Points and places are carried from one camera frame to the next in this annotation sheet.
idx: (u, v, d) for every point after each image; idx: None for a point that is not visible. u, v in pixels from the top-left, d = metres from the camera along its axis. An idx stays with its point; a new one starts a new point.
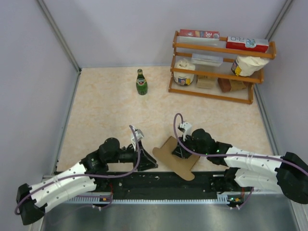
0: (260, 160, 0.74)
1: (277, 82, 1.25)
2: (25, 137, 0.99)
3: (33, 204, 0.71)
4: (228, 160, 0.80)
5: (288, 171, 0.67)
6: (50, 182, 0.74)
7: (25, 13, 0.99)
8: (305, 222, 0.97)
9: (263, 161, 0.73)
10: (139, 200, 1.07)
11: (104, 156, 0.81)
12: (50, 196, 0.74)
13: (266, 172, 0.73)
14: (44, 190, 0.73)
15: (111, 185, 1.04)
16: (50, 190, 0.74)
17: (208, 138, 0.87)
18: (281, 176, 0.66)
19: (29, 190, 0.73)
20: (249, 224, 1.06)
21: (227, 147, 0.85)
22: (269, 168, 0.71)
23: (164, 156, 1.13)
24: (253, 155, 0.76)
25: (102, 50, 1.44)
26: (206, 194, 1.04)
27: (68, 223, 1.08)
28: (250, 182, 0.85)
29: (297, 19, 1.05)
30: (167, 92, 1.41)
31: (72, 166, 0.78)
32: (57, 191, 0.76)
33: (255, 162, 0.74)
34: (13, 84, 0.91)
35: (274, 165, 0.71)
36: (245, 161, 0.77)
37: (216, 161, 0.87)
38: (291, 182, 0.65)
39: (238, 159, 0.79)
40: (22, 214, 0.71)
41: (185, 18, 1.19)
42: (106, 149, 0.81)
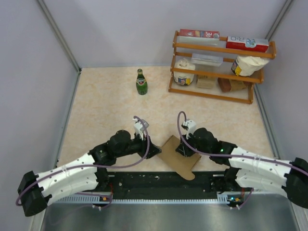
0: (267, 164, 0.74)
1: (277, 82, 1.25)
2: (25, 137, 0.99)
3: (40, 192, 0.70)
4: (234, 160, 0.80)
5: (297, 177, 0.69)
6: (58, 170, 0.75)
7: (24, 13, 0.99)
8: (305, 221, 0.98)
9: (272, 166, 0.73)
10: (140, 200, 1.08)
11: (114, 148, 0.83)
12: (56, 185, 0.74)
13: (273, 176, 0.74)
14: (51, 179, 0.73)
15: (111, 185, 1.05)
16: (57, 179, 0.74)
17: (210, 137, 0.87)
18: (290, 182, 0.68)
19: (36, 178, 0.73)
20: (249, 224, 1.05)
21: (232, 147, 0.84)
22: (278, 173, 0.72)
23: (164, 156, 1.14)
24: (261, 158, 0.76)
25: (102, 50, 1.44)
26: (206, 194, 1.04)
27: (68, 223, 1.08)
28: (251, 184, 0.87)
29: (297, 19, 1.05)
30: (167, 92, 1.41)
31: (81, 156, 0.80)
32: (64, 181, 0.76)
33: (263, 166, 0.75)
34: (13, 84, 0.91)
35: (283, 170, 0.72)
36: (252, 164, 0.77)
37: (220, 161, 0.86)
38: (300, 188, 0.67)
39: (244, 160, 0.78)
40: (26, 204, 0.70)
41: (185, 17, 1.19)
42: (117, 140, 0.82)
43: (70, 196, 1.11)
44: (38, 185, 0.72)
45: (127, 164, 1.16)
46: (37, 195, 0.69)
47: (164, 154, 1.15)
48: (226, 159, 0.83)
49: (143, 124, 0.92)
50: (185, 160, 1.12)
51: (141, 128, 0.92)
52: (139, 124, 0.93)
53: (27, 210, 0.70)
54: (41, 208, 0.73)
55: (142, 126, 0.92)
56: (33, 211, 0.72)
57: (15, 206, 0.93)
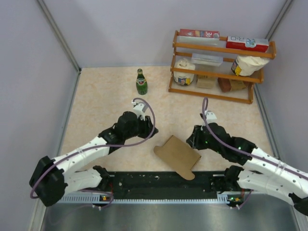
0: (291, 174, 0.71)
1: (277, 82, 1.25)
2: (25, 137, 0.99)
3: (61, 173, 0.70)
4: (253, 162, 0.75)
5: None
6: (74, 152, 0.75)
7: (24, 13, 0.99)
8: (305, 222, 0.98)
9: (296, 178, 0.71)
10: (139, 200, 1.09)
11: (124, 127, 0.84)
12: (73, 167, 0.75)
13: (293, 187, 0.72)
14: (69, 161, 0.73)
15: (111, 185, 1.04)
16: (75, 160, 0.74)
17: (223, 132, 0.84)
18: None
19: (53, 162, 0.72)
20: (249, 224, 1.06)
21: (250, 146, 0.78)
22: (301, 187, 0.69)
23: (164, 156, 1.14)
24: (285, 167, 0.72)
25: (102, 50, 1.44)
26: (206, 194, 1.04)
27: (68, 223, 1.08)
28: (254, 186, 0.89)
29: (297, 19, 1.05)
30: (167, 92, 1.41)
31: (92, 138, 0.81)
32: (81, 163, 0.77)
33: (286, 176, 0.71)
34: (13, 84, 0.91)
35: (307, 185, 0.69)
36: (275, 172, 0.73)
37: (234, 158, 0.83)
38: None
39: (266, 166, 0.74)
40: (44, 191, 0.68)
41: (184, 17, 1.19)
42: (125, 120, 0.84)
43: (70, 196, 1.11)
44: (56, 168, 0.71)
45: (127, 164, 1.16)
46: (59, 176, 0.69)
47: (164, 154, 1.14)
48: (240, 156, 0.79)
49: (144, 104, 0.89)
50: (184, 160, 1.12)
51: (142, 108, 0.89)
52: (140, 105, 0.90)
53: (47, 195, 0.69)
54: (59, 192, 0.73)
55: (143, 107, 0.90)
56: (52, 196, 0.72)
57: (15, 206, 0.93)
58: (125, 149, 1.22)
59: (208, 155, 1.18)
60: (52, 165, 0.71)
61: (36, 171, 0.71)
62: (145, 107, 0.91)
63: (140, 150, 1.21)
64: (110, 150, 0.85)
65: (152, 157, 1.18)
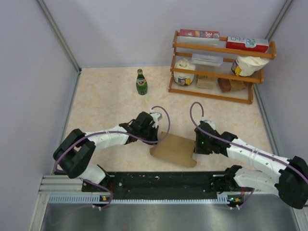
0: (264, 158, 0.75)
1: (277, 83, 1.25)
2: (25, 137, 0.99)
3: (94, 146, 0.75)
4: (232, 149, 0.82)
5: (292, 175, 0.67)
6: (102, 132, 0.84)
7: (24, 12, 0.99)
8: (305, 221, 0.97)
9: (268, 160, 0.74)
10: (140, 200, 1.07)
11: (142, 122, 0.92)
12: (100, 144, 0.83)
13: (268, 170, 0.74)
14: (98, 137, 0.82)
15: (111, 185, 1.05)
16: (103, 137, 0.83)
17: (209, 128, 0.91)
18: (283, 178, 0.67)
19: (84, 134, 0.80)
20: (248, 223, 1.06)
21: (232, 137, 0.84)
22: (273, 169, 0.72)
23: (162, 152, 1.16)
24: (258, 151, 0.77)
25: (102, 50, 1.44)
26: (206, 194, 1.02)
27: (68, 222, 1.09)
28: (249, 183, 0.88)
29: (297, 19, 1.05)
30: (167, 92, 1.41)
31: (114, 126, 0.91)
32: (105, 143, 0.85)
33: (259, 159, 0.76)
34: (14, 84, 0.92)
35: (278, 167, 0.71)
36: (249, 156, 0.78)
37: (218, 149, 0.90)
38: (292, 185, 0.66)
39: (242, 151, 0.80)
40: (69, 164, 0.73)
41: (185, 18, 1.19)
42: (144, 117, 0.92)
43: (70, 196, 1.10)
44: (88, 139, 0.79)
45: (127, 164, 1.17)
46: (92, 145, 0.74)
47: (162, 151, 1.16)
48: (223, 146, 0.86)
49: (160, 113, 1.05)
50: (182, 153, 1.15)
51: (158, 116, 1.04)
52: (156, 114, 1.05)
53: (77, 163, 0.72)
54: (85, 164, 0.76)
55: (159, 115, 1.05)
56: (79, 167, 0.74)
57: (15, 206, 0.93)
58: (126, 149, 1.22)
59: (208, 155, 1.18)
60: (83, 137, 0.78)
61: (64, 142, 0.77)
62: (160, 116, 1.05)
63: (140, 150, 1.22)
64: (126, 141, 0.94)
65: (152, 157, 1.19)
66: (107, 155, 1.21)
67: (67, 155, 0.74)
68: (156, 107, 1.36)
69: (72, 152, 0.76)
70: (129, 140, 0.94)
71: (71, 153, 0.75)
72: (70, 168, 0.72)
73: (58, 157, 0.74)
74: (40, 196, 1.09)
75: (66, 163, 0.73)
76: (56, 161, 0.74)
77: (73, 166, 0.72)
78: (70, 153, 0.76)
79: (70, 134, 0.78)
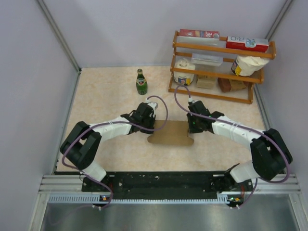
0: (242, 129, 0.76)
1: (277, 82, 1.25)
2: (25, 137, 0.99)
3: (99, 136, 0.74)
4: (215, 124, 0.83)
5: (263, 143, 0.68)
6: (105, 122, 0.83)
7: (24, 12, 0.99)
8: (305, 221, 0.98)
9: (245, 132, 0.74)
10: (140, 200, 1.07)
11: (143, 112, 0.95)
12: (105, 134, 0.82)
13: (245, 142, 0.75)
14: (102, 128, 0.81)
15: (111, 185, 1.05)
16: (107, 128, 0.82)
17: (201, 107, 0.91)
18: (254, 145, 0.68)
19: (89, 126, 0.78)
20: (248, 223, 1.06)
21: (219, 115, 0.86)
22: (249, 138, 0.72)
23: (161, 137, 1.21)
24: (238, 124, 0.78)
25: (102, 50, 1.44)
26: (206, 194, 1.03)
27: (68, 222, 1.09)
28: (242, 175, 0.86)
29: (297, 19, 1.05)
30: (167, 92, 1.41)
31: (116, 118, 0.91)
32: (109, 134, 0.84)
33: (237, 131, 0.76)
34: (14, 84, 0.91)
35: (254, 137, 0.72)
36: (229, 129, 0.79)
37: (205, 126, 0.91)
38: (262, 152, 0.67)
39: (224, 125, 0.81)
40: (77, 156, 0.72)
41: (185, 17, 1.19)
42: (145, 107, 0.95)
43: (70, 196, 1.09)
44: (93, 130, 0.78)
45: (127, 164, 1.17)
46: (97, 135, 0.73)
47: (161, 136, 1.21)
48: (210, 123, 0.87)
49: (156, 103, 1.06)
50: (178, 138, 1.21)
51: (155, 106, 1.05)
52: (153, 104, 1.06)
53: (85, 154, 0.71)
54: (93, 155, 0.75)
55: (156, 105, 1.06)
56: (87, 158, 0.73)
57: (15, 206, 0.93)
58: (126, 149, 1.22)
59: (208, 155, 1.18)
60: (88, 128, 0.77)
61: (70, 135, 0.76)
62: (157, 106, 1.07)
63: (140, 150, 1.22)
64: (130, 132, 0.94)
65: (152, 157, 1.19)
66: (107, 155, 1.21)
67: (74, 147, 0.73)
68: (152, 97, 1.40)
69: (79, 145, 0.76)
70: (132, 130, 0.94)
71: (78, 146, 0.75)
72: (78, 160, 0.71)
73: (65, 151, 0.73)
74: (40, 196, 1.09)
75: (74, 156, 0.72)
76: (63, 155, 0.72)
77: (82, 158, 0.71)
78: (77, 146, 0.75)
79: (74, 126, 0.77)
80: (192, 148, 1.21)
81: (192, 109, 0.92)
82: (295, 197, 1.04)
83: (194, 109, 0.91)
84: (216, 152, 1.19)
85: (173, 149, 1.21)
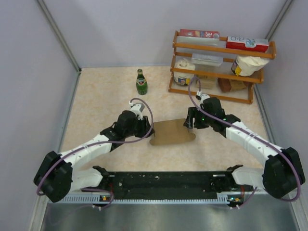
0: (258, 142, 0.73)
1: (277, 83, 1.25)
2: (25, 136, 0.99)
3: (70, 166, 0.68)
4: (230, 130, 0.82)
5: (279, 161, 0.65)
6: (80, 147, 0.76)
7: (24, 12, 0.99)
8: (305, 222, 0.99)
9: (261, 145, 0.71)
10: (139, 200, 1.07)
11: (124, 124, 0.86)
12: (80, 161, 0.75)
13: (260, 155, 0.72)
14: (75, 155, 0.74)
15: (111, 185, 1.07)
16: (81, 155, 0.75)
17: (218, 105, 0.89)
18: (269, 162, 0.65)
19: (60, 156, 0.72)
20: (249, 223, 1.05)
21: (235, 120, 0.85)
22: (263, 153, 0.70)
23: (159, 137, 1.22)
24: (255, 135, 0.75)
25: (102, 50, 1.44)
26: (206, 194, 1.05)
27: (68, 224, 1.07)
28: (243, 178, 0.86)
29: (297, 19, 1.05)
30: (167, 92, 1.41)
31: (94, 136, 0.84)
32: (86, 158, 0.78)
33: (253, 142, 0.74)
34: (14, 83, 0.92)
35: (270, 152, 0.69)
36: (245, 138, 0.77)
37: (218, 128, 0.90)
38: (275, 172, 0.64)
39: (239, 133, 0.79)
40: (50, 189, 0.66)
41: (185, 18, 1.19)
42: (125, 118, 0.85)
43: (70, 196, 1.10)
44: (64, 161, 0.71)
45: (127, 164, 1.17)
46: (68, 168, 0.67)
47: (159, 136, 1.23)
48: (224, 126, 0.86)
49: (141, 104, 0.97)
50: (176, 139, 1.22)
51: (140, 108, 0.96)
52: (137, 106, 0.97)
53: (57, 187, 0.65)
54: (69, 185, 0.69)
55: (140, 107, 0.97)
56: (62, 189, 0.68)
57: (15, 206, 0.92)
58: (126, 149, 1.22)
59: (208, 155, 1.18)
60: (59, 159, 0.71)
61: (42, 168, 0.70)
62: (142, 107, 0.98)
63: (140, 150, 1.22)
64: (112, 148, 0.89)
65: (152, 157, 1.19)
66: (107, 155, 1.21)
67: (47, 179, 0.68)
68: (135, 99, 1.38)
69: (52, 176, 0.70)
70: (115, 146, 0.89)
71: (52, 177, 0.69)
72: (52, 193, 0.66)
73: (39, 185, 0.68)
74: (40, 196, 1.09)
75: (48, 189, 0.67)
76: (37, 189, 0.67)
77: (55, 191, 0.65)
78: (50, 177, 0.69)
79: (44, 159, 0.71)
80: (192, 148, 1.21)
81: (208, 105, 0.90)
82: None
83: (211, 107, 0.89)
84: (216, 152, 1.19)
85: (173, 149, 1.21)
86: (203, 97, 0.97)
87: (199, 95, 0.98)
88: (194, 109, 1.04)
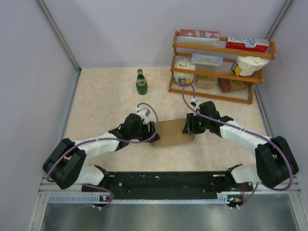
0: (250, 135, 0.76)
1: (277, 82, 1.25)
2: (25, 136, 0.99)
3: (84, 152, 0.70)
4: (223, 128, 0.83)
5: (268, 148, 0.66)
6: (91, 139, 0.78)
7: (24, 13, 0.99)
8: (305, 221, 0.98)
9: (251, 137, 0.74)
10: (139, 200, 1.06)
11: (130, 126, 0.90)
12: (91, 151, 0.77)
13: (251, 147, 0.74)
14: (88, 145, 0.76)
15: (111, 185, 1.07)
16: (93, 145, 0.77)
17: (212, 109, 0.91)
18: (259, 150, 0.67)
19: (74, 143, 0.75)
20: (249, 224, 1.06)
21: (227, 119, 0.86)
22: (254, 144, 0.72)
23: None
24: (246, 129, 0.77)
25: (102, 50, 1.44)
26: (206, 194, 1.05)
27: (68, 223, 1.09)
28: (243, 178, 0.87)
29: (297, 19, 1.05)
30: (167, 92, 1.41)
31: (104, 133, 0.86)
32: (96, 151, 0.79)
33: (244, 135, 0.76)
34: (14, 84, 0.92)
35: (260, 142, 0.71)
36: (237, 133, 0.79)
37: (213, 129, 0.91)
38: (265, 159, 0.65)
39: (231, 129, 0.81)
40: (59, 175, 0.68)
41: (185, 18, 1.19)
42: (132, 120, 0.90)
43: (70, 196, 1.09)
44: (77, 148, 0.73)
45: (127, 164, 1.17)
46: (82, 153, 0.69)
47: None
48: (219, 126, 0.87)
49: (147, 109, 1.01)
50: (177, 139, 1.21)
51: (146, 113, 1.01)
52: (144, 110, 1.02)
53: (68, 173, 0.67)
54: (78, 173, 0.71)
55: (147, 111, 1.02)
56: (72, 175, 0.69)
57: (15, 206, 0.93)
58: (125, 149, 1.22)
59: (208, 155, 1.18)
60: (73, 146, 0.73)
61: (54, 153, 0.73)
62: (147, 112, 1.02)
63: (140, 150, 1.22)
64: (117, 148, 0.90)
65: (152, 157, 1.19)
66: (107, 155, 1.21)
67: (58, 166, 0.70)
68: (141, 105, 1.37)
69: (63, 162, 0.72)
70: (120, 147, 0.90)
71: (62, 164, 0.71)
72: (61, 179, 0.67)
73: (48, 170, 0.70)
74: (40, 196, 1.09)
75: (57, 175, 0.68)
76: (46, 173, 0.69)
77: (65, 176, 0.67)
78: (61, 164, 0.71)
79: (58, 144, 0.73)
80: (192, 148, 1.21)
81: (203, 109, 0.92)
82: (295, 197, 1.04)
83: (205, 109, 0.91)
84: (216, 152, 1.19)
85: (173, 149, 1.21)
86: (198, 103, 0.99)
87: (194, 101, 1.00)
88: (190, 115, 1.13)
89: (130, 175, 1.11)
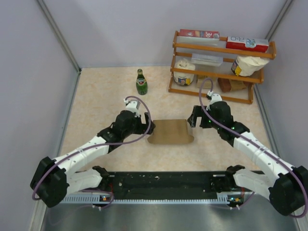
0: (268, 158, 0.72)
1: (277, 82, 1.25)
2: (25, 136, 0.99)
3: (63, 172, 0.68)
4: (238, 140, 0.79)
5: (289, 181, 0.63)
6: (75, 152, 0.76)
7: (25, 13, 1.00)
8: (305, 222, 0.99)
9: (272, 161, 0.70)
10: (140, 200, 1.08)
11: (122, 125, 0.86)
12: (75, 166, 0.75)
13: (268, 170, 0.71)
14: (70, 160, 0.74)
15: (111, 185, 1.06)
16: (76, 160, 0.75)
17: (227, 112, 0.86)
18: (279, 182, 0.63)
19: (54, 162, 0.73)
20: (249, 224, 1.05)
21: (244, 130, 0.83)
22: (273, 170, 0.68)
23: (157, 139, 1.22)
24: (266, 150, 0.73)
25: (102, 50, 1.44)
26: (206, 194, 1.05)
27: (67, 223, 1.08)
28: (246, 183, 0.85)
29: (297, 19, 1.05)
30: (167, 92, 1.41)
31: (92, 138, 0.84)
32: (82, 162, 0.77)
33: (263, 157, 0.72)
34: (14, 84, 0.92)
35: (280, 170, 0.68)
36: (254, 152, 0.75)
37: (225, 136, 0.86)
38: (286, 191, 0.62)
39: (248, 145, 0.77)
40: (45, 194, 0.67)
41: (185, 18, 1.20)
42: (123, 118, 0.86)
43: (70, 196, 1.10)
44: (58, 168, 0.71)
45: (127, 164, 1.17)
46: (62, 174, 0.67)
47: (157, 138, 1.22)
48: (233, 135, 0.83)
49: (137, 101, 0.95)
50: (178, 139, 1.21)
51: (136, 106, 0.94)
52: (133, 103, 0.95)
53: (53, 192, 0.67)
54: (64, 189, 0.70)
55: (136, 104, 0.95)
56: (57, 193, 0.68)
57: (14, 207, 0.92)
58: (125, 149, 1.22)
59: (208, 155, 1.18)
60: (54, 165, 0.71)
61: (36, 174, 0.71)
62: (138, 104, 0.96)
63: (140, 150, 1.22)
64: (109, 150, 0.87)
65: (152, 157, 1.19)
66: (107, 155, 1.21)
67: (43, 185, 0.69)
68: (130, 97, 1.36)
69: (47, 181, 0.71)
70: (112, 147, 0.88)
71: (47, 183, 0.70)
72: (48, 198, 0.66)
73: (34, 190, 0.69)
74: None
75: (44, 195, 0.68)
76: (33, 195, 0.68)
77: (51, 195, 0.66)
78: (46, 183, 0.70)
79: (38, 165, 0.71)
80: (192, 148, 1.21)
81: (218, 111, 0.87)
82: None
83: (220, 111, 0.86)
84: (216, 152, 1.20)
85: (173, 149, 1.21)
86: (213, 98, 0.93)
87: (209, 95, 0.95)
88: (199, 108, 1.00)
89: (130, 175, 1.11)
